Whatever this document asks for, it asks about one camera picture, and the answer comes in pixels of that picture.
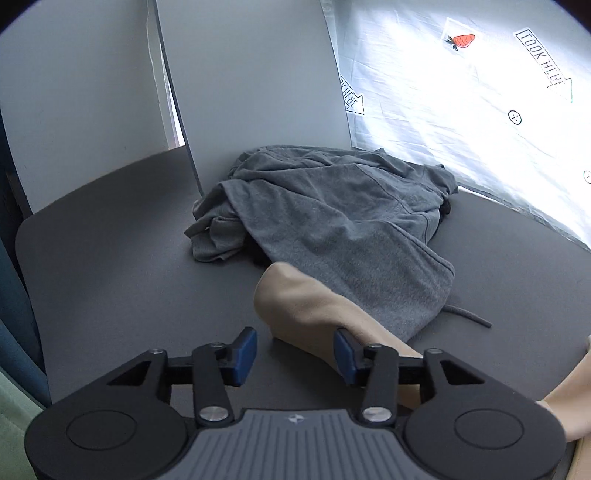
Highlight white carrot print sheet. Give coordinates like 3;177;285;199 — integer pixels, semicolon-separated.
322;1;590;244

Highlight grey garment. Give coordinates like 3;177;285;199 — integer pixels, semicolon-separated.
184;144;493;343

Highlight white leaning board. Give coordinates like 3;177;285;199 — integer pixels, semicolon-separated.
155;1;351;194

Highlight beige long sleeve shirt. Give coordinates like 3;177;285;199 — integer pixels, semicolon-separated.
253;262;590;479

